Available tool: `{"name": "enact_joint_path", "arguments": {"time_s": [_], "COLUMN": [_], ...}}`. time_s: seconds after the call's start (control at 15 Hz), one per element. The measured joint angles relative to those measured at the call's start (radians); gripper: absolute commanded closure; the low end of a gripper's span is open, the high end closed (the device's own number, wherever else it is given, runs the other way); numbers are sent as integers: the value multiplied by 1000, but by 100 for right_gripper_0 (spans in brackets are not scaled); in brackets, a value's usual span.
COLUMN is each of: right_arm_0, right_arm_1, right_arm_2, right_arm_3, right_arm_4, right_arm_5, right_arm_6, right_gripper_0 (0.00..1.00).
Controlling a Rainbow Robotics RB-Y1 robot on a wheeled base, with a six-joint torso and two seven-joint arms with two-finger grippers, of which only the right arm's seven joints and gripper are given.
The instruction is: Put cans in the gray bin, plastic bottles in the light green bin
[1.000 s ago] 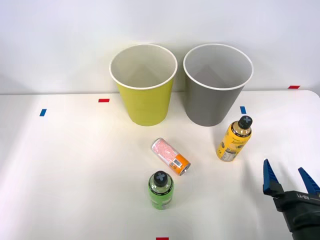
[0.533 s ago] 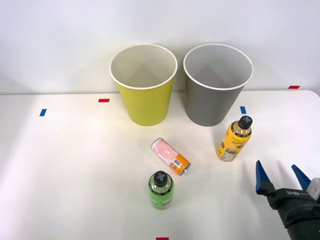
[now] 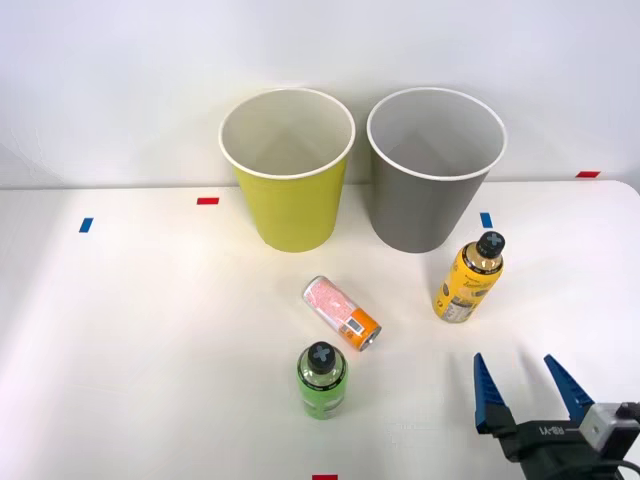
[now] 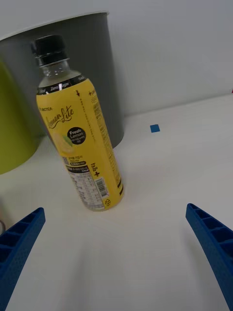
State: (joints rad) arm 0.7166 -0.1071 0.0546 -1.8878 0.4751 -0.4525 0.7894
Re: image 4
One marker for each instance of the grey plastic bin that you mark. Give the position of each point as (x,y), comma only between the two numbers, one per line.
(97,60)

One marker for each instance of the yellow-green plastic bin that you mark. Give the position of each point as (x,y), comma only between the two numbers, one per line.
(14,133)

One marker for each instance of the yellow label plastic bottle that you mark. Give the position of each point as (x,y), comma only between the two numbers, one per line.
(82,145)

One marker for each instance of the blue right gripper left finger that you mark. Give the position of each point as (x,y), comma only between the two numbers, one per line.
(17,247)

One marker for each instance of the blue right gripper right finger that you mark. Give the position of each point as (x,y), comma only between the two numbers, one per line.
(216,243)

